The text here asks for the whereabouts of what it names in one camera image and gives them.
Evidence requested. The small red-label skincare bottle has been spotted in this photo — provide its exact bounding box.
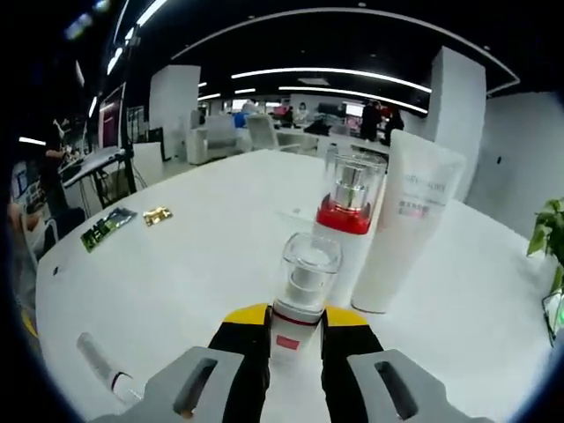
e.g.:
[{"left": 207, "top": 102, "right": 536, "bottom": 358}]
[{"left": 268, "top": 232, "right": 344, "bottom": 369}]

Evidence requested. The magenta screen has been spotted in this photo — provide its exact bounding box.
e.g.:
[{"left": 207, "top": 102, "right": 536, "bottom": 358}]
[{"left": 97, "top": 85, "right": 128, "bottom": 151}]

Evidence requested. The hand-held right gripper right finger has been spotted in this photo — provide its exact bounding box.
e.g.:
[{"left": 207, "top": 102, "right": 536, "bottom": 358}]
[{"left": 320, "top": 306, "right": 471, "bottom": 423}]

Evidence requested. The clear packet red label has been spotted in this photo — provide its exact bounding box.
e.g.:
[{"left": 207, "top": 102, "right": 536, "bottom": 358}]
[{"left": 76, "top": 332, "right": 145, "bottom": 404}]

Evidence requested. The tall red-collar skincare bottle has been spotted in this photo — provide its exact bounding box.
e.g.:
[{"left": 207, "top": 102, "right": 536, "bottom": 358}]
[{"left": 308, "top": 150, "right": 389, "bottom": 309}]

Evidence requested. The black light stand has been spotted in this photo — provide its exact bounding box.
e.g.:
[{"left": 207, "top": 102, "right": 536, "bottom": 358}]
[{"left": 121, "top": 26, "right": 145, "bottom": 190}]

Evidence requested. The small gold packet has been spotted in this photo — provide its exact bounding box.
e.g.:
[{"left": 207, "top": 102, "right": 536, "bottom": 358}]
[{"left": 142, "top": 205, "right": 174, "bottom": 228}]

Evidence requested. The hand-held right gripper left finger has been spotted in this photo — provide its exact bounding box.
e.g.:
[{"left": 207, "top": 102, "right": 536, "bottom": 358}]
[{"left": 90, "top": 302, "right": 273, "bottom": 423}]

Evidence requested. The white office chair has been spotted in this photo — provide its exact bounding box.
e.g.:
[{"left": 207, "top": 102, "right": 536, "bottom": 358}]
[{"left": 245, "top": 114, "right": 283, "bottom": 153}]

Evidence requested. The green foil packet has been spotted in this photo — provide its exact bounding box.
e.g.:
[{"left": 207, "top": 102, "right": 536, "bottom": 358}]
[{"left": 79, "top": 205, "right": 139, "bottom": 255}]

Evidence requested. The white tilted desk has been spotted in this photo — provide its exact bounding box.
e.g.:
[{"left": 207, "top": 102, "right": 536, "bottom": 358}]
[{"left": 60, "top": 147, "right": 130, "bottom": 211}]

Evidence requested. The potted green plant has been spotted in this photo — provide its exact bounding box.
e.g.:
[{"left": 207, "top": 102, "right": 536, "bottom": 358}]
[{"left": 526, "top": 197, "right": 564, "bottom": 349}]

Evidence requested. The ceiling light strip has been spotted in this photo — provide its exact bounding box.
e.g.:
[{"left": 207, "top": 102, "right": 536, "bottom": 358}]
[
  {"left": 277, "top": 85, "right": 429, "bottom": 115},
  {"left": 230, "top": 67, "right": 434, "bottom": 94}
]

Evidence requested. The white skincare tube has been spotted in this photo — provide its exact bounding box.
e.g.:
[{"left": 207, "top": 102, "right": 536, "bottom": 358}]
[{"left": 350, "top": 129, "right": 468, "bottom": 315}]

